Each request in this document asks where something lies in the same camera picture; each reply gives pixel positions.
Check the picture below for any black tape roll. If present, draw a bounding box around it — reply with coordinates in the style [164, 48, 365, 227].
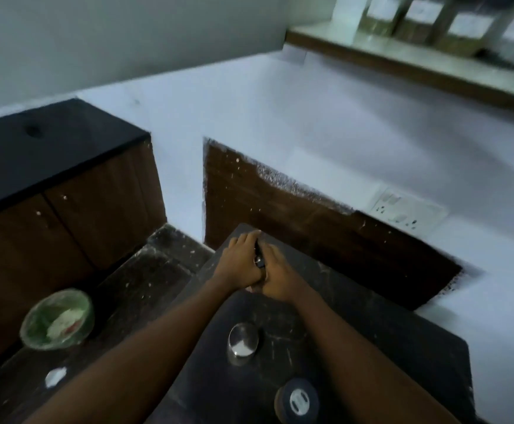
[274, 378, 320, 424]

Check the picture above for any person's right hand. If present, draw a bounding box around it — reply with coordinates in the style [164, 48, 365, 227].
[257, 244, 307, 302]

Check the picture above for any person's left forearm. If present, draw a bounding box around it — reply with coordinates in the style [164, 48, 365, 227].
[21, 278, 251, 424]

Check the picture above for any wooden wall shelf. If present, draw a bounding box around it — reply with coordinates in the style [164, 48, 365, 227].
[285, 22, 514, 120]

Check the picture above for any brown wooden wall panel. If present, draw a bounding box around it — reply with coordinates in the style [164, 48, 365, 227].
[203, 138, 463, 312]

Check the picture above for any person's left hand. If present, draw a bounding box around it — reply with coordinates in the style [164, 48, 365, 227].
[213, 230, 266, 291]

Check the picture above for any green plastic bowl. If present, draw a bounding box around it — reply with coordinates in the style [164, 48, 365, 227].
[20, 289, 95, 350]

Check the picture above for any white putty lump in bowl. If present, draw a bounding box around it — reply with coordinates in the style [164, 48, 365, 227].
[46, 308, 83, 340]

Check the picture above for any person's right forearm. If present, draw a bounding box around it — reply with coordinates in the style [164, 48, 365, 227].
[263, 282, 463, 424]

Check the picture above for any white putty blob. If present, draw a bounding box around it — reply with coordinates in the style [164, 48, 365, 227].
[45, 367, 68, 388]

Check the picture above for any wooden cabinet with black top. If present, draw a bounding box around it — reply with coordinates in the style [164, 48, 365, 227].
[0, 99, 168, 385]

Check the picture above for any black handled scraper tool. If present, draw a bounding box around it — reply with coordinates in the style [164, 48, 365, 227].
[246, 239, 268, 294]

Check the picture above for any small steel cup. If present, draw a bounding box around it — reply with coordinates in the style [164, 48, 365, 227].
[227, 322, 260, 366]

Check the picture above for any white wall socket plate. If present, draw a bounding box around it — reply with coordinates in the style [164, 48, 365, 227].
[369, 184, 448, 231]

